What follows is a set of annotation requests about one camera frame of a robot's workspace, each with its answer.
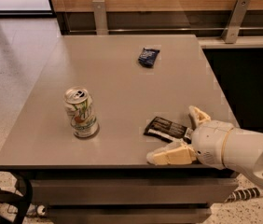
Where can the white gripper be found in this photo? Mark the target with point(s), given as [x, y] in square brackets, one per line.
[208, 142]

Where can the black chocolate rxbar wrapper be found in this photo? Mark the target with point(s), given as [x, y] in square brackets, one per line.
[168, 131]

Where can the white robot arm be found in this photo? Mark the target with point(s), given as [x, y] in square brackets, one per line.
[243, 153]

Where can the blue blueberry rxbar wrapper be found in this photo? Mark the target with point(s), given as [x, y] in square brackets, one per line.
[148, 57]

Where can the white green soda can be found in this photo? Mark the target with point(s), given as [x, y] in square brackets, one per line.
[79, 107]

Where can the upper grey drawer front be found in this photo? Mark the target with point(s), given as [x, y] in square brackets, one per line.
[132, 191]

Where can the grey drawer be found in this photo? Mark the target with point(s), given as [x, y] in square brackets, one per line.
[132, 191]
[140, 215]

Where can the lower grey drawer front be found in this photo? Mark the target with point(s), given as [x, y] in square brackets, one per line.
[140, 215]

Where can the right metal bracket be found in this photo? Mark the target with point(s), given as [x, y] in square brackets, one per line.
[231, 31]

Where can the metal bracket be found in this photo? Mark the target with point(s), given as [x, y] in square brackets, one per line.
[100, 17]
[231, 31]

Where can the metal rail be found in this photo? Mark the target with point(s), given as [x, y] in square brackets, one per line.
[206, 31]

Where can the left metal bracket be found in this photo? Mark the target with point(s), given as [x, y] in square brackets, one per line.
[100, 17]

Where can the black chair frame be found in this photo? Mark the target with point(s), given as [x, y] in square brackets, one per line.
[21, 202]

